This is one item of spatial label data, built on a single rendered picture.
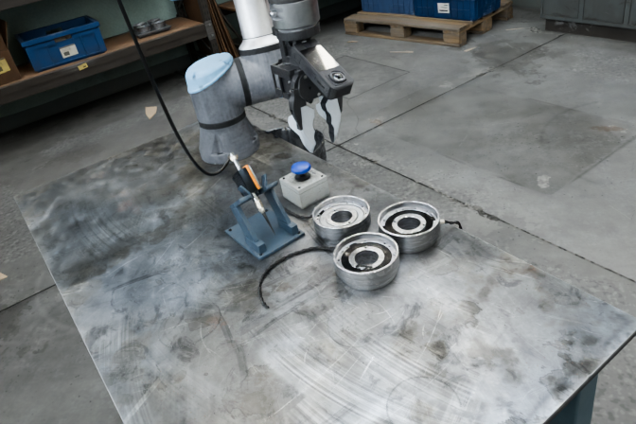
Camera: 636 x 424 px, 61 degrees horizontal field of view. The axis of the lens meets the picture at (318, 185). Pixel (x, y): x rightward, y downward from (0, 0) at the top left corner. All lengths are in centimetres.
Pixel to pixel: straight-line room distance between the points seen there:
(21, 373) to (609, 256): 215
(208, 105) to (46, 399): 125
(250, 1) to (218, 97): 22
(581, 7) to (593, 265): 257
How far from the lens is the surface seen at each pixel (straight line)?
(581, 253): 223
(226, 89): 126
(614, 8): 430
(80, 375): 215
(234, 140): 130
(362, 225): 95
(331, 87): 81
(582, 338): 81
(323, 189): 109
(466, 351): 77
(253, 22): 128
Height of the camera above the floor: 138
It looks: 31 degrees down
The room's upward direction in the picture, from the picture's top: 11 degrees counter-clockwise
